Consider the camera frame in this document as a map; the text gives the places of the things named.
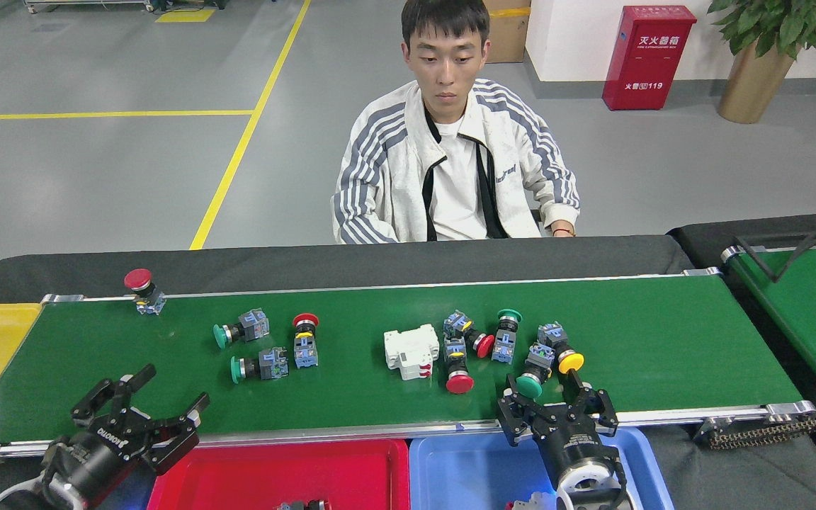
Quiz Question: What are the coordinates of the yellow push button switch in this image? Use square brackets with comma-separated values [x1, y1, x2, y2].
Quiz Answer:
[537, 322, 586, 375]

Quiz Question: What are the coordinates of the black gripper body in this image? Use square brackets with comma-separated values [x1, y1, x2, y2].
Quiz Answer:
[43, 407, 168, 500]
[532, 404, 614, 482]

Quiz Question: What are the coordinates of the seated person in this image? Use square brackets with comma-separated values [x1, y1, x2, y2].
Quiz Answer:
[330, 0, 582, 245]

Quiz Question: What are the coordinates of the black drive chain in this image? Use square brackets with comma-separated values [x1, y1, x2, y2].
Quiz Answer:
[695, 416, 816, 451]

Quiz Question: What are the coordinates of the brown cardboard box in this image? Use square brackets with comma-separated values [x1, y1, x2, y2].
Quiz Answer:
[482, 0, 531, 64]

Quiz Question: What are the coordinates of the black cable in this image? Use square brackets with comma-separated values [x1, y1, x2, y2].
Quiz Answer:
[732, 212, 816, 284]

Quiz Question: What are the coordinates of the red fire extinguisher box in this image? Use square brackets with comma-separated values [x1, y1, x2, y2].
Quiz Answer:
[601, 5, 698, 111]

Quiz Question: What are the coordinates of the red plastic tray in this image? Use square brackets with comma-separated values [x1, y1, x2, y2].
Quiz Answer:
[147, 438, 411, 510]

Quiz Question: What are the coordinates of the potted plant in gold pot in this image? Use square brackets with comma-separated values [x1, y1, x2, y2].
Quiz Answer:
[707, 0, 816, 125]

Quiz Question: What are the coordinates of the white circuit breaker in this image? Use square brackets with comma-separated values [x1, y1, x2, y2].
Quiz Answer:
[507, 492, 559, 510]
[383, 324, 441, 382]

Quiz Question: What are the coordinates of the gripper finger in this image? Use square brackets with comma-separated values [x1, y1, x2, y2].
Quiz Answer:
[142, 393, 211, 474]
[71, 363, 157, 427]
[565, 368, 619, 436]
[497, 375, 556, 447]

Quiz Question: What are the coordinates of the blue plastic tray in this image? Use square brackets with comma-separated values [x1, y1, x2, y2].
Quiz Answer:
[408, 425, 676, 510]

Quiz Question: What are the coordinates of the green conveyor belt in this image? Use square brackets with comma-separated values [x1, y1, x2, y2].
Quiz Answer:
[720, 243, 816, 402]
[0, 266, 816, 468]

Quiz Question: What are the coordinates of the metal wheeled cart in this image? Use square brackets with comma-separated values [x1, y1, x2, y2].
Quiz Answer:
[22, 0, 157, 13]

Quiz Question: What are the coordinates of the red mushroom push button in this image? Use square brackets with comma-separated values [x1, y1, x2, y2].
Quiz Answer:
[123, 268, 167, 317]
[443, 309, 496, 360]
[292, 312, 321, 370]
[443, 337, 475, 395]

